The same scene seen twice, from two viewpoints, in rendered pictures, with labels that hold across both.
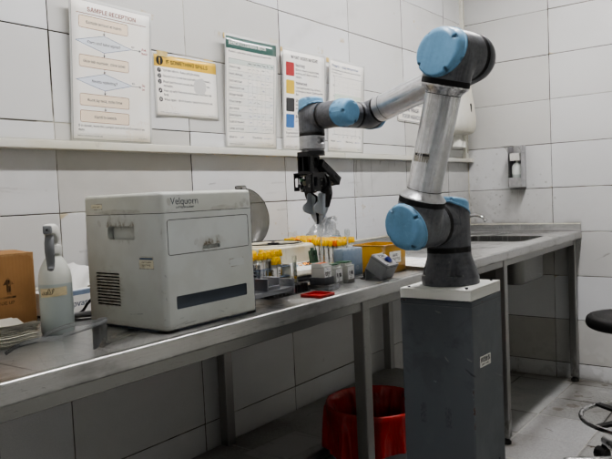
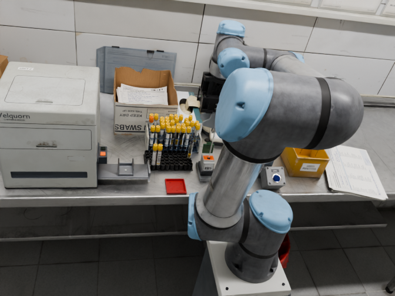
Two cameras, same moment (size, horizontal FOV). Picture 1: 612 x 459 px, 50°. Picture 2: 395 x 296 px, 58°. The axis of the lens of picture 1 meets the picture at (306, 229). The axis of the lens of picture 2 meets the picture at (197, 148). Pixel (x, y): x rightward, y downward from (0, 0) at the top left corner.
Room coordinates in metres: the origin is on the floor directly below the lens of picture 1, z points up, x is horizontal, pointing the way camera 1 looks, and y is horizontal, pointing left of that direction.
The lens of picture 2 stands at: (1.10, -0.57, 1.76)
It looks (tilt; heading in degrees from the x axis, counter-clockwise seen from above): 38 degrees down; 35
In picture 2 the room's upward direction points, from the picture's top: 12 degrees clockwise
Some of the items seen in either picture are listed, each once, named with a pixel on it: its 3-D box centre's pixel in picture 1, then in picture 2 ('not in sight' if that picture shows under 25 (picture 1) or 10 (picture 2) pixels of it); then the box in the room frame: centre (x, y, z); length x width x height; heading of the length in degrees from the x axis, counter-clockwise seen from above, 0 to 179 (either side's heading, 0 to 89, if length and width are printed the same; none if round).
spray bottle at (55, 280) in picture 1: (55, 279); not in sight; (1.41, 0.55, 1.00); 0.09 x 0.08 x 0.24; 53
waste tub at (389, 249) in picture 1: (379, 258); (303, 157); (2.27, -0.25, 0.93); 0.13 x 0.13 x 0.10; 49
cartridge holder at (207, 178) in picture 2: (321, 282); (205, 169); (1.92, -0.04, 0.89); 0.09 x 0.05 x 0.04; 53
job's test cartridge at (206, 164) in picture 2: (321, 273); (207, 164); (1.92, -0.04, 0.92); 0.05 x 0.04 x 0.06; 53
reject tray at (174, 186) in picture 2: (317, 294); (175, 186); (1.79, -0.02, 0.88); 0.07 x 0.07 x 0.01; 53
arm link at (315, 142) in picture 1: (312, 144); (223, 69); (1.90, -0.03, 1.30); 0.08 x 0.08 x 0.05
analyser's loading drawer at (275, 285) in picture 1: (260, 288); (119, 169); (1.66, 0.12, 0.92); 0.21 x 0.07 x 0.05; 143
